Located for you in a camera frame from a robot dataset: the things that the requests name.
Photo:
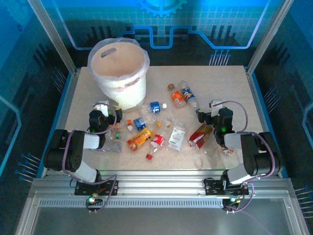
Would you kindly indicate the small orange label bottle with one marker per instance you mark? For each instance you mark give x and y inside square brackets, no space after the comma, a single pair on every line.
[115,127]

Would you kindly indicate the clear bottle green cap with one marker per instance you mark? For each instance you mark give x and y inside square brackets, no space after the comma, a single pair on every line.
[118,134]

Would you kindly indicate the red gold label bottle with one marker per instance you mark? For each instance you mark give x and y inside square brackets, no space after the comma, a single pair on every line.
[199,135]

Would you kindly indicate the small blue label bottle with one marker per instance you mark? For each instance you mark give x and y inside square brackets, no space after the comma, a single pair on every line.
[139,123]

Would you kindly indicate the blue red label bottle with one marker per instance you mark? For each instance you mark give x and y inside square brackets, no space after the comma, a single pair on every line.
[188,94]

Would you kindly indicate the crushed clear plastic bottle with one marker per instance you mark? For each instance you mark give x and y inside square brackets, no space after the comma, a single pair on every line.
[112,146]

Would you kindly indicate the orange yellow label bottle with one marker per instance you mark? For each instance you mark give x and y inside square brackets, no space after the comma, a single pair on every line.
[139,138]

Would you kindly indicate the orange label clear bottle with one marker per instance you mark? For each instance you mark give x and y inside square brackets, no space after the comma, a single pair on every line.
[177,96]

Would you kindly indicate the white label rice drink bottle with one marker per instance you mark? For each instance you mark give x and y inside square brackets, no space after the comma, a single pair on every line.
[176,138]

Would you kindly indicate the large blue label water bottle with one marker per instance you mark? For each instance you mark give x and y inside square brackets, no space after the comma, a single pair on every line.
[154,107]

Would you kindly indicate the clear bottle yellow cap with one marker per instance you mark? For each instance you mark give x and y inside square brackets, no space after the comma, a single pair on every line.
[159,124]

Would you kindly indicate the red label cola bottle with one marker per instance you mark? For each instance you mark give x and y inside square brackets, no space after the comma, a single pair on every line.
[157,141]

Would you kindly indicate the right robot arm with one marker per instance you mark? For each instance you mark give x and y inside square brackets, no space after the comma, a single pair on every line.
[254,161]

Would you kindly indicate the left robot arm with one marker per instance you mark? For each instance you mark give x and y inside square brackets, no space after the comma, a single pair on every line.
[56,159]

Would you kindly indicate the white ribbed plastic bin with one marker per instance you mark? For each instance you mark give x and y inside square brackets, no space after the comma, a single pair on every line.
[127,98]

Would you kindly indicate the clear plastic bin liner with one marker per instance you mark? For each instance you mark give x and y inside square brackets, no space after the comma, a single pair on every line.
[117,61]

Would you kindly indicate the small LED controller board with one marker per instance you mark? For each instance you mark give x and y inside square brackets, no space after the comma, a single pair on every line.
[233,200]
[92,200]

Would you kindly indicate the grey metal front panel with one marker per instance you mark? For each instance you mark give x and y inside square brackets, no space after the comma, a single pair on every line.
[156,220]

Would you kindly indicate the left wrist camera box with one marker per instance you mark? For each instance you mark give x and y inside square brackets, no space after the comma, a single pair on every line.
[104,110]

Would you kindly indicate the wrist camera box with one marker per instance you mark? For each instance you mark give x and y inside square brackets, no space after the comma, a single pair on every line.
[216,103]
[104,110]

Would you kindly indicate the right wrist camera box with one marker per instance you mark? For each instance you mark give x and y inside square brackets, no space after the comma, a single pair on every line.
[216,103]

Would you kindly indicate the aluminium table side rail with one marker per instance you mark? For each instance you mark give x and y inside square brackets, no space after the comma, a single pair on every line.
[251,83]
[72,85]

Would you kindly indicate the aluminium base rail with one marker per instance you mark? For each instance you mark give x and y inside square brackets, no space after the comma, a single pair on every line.
[159,183]

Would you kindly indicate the aluminium frame post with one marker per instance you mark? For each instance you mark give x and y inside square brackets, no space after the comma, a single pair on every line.
[269,31]
[52,36]

